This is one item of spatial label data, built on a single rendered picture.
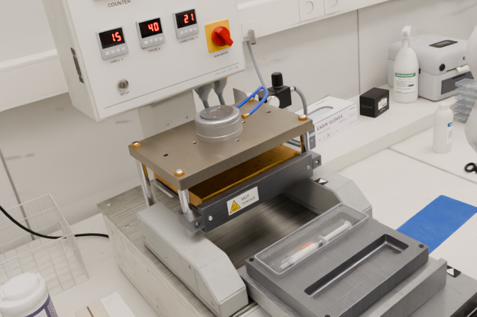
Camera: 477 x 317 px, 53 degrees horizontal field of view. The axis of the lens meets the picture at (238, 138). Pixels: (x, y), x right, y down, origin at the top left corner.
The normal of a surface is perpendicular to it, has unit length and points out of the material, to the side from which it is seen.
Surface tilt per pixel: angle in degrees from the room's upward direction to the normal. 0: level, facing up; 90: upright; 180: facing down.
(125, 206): 0
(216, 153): 0
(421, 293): 90
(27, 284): 1
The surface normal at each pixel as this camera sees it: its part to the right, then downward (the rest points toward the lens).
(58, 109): 0.53, 0.29
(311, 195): -0.79, 0.35
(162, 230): -0.13, -0.90
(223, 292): 0.29, -0.51
